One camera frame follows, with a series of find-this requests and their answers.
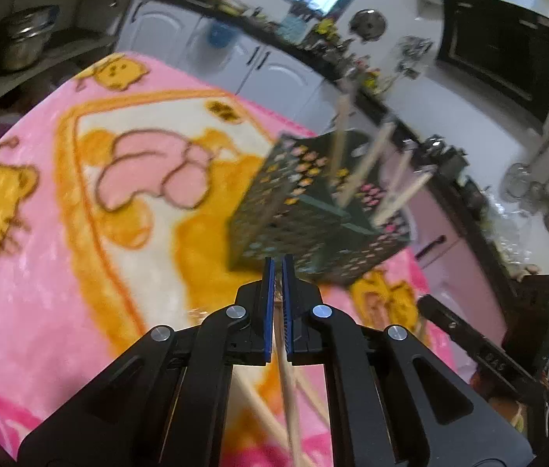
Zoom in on light blue knife block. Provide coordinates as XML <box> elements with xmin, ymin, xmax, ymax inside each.
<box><xmin>276</xmin><ymin>14</ymin><xmax>307</xmax><ymax>44</ymax></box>

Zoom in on wooden chopstick pair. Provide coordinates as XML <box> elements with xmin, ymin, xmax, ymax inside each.
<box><xmin>273</xmin><ymin>298</ymin><xmax>304</xmax><ymax>466</ymax></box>

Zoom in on steel kettle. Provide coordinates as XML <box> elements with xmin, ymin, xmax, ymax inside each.
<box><xmin>421</xmin><ymin>134</ymin><xmax>447</xmax><ymax>167</ymax></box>

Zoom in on blue hanging basket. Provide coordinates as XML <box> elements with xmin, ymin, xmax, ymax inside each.
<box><xmin>207</xmin><ymin>20</ymin><xmax>239</xmax><ymax>49</ymax></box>

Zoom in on hanging pot lid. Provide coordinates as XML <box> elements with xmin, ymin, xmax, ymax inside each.
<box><xmin>348</xmin><ymin>9</ymin><xmax>387</xmax><ymax>42</ymax></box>

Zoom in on pink cartoon blanket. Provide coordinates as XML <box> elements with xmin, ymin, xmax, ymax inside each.
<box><xmin>0</xmin><ymin>51</ymin><xmax>509</xmax><ymax>467</ymax></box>

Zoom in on short chopstick pair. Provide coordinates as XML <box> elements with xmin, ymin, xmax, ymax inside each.
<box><xmin>388</xmin><ymin>147</ymin><xmax>414</xmax><ymax>193</ymax></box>

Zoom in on black range hood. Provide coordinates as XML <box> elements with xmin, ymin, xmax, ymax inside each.
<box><xmin>437</xmin><ymin>0</ymin><xmax>549</xmax><ymax>123</ymax></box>

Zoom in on plastic bag of vegetables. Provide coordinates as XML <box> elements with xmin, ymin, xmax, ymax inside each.
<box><xmin>480</xmin><ymin>190</ymin><xmax>541</xmax><ymax>276</ymax></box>

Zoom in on stacked steel pots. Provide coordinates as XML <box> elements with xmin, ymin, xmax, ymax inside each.
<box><xmin>0</xmin><ymin>5</ymin><xmax>60</xmax><ymax>73</ymax></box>

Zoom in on dark green utensil basket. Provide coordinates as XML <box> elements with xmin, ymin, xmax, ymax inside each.
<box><xmin>228</xmin><ymin>134</ymin><xmax>412</xmax><ymax>287</ymax></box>

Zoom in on hanging steel strainer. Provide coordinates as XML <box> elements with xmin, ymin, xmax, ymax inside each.
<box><xmin>500</xmin><ymin>135</ymin><xmax>549</xmax><ymax>202</ymax></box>

